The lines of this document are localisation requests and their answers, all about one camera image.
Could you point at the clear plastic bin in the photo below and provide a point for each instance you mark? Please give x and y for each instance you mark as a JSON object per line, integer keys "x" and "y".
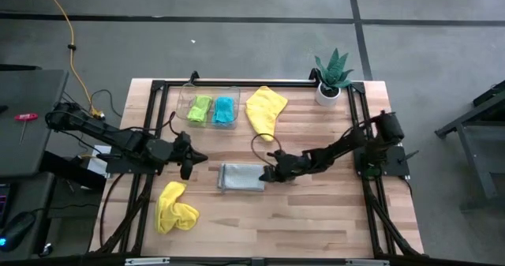
{"x": 180, "y": 100}

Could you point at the silver metal bracket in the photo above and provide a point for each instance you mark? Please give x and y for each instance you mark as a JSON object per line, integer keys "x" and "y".
{"x": 367, "y": 263}
{"x": 146, "y": 261}

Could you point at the yellow microfiber towel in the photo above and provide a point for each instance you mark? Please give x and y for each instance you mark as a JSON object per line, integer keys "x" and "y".
{"x": 264, "y": 108}
{"x": 169, "y": 214}

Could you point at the black aluminium frame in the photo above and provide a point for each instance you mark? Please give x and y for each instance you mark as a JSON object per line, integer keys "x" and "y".
{"x": 256, "y": 83}

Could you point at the white paper sheet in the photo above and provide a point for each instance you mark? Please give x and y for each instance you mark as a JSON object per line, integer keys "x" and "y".
{"x": 96, "y": 167}

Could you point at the dark desk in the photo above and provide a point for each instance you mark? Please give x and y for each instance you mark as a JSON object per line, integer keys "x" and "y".
{"x": 31, "y": 195}

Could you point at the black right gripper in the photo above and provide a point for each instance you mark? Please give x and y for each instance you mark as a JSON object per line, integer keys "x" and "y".
{"x": 292, "y": 167}

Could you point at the black metal cart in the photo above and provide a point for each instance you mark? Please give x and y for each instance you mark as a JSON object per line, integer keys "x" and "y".
{"x": 481, "y": 159}

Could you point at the black computer mouse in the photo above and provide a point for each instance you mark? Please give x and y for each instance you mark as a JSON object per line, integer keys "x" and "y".
{"x": 17, "y": 228}

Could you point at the grey waffle microfiber towel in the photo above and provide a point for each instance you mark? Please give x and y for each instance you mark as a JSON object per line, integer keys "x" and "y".
{"x": 240, "y": 177}

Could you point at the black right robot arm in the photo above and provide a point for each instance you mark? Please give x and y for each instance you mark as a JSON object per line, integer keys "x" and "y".
{"x": 339, "y": 145}

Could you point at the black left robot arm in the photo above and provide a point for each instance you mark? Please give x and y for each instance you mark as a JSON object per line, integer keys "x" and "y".
{"x": 118, "y": 135}

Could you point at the blue microfiber towel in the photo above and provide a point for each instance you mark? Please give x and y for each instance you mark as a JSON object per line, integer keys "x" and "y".
{"x": 223, "y": 110}

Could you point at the green microfiber towel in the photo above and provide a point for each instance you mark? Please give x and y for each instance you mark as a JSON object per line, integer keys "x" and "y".
{"x": 199, "y": 108}

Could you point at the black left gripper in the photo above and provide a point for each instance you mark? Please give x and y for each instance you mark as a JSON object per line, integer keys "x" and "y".
{"x": 183, "y": 151}

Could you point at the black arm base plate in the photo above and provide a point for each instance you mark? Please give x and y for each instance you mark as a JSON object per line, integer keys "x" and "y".
{"x": 118, "y": 167}
{"x": 396, "y": 167}

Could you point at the green plant in white pot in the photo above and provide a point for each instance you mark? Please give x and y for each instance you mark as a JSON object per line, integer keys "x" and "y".
{"x": 333, "y": 74}

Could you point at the grey desk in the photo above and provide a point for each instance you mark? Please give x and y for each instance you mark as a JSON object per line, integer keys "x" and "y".
{"x": 23, "y": 155}

